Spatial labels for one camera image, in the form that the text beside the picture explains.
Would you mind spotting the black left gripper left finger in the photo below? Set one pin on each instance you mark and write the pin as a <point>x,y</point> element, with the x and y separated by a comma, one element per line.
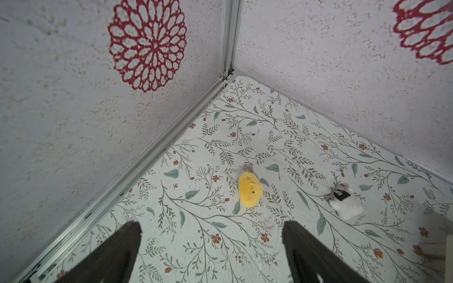
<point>112,261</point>

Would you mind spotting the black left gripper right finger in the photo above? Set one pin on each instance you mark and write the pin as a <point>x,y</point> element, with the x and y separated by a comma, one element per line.
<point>312,262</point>

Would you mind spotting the white two-tier shelf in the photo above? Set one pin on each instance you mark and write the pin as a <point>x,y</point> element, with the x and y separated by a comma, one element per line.
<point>441,252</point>

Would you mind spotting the white and black plush toy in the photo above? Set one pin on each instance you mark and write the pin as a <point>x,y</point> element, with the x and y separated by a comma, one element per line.
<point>346,203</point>

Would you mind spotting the yellow chick plush toy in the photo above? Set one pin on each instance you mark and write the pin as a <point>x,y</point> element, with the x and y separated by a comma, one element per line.
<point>250,189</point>

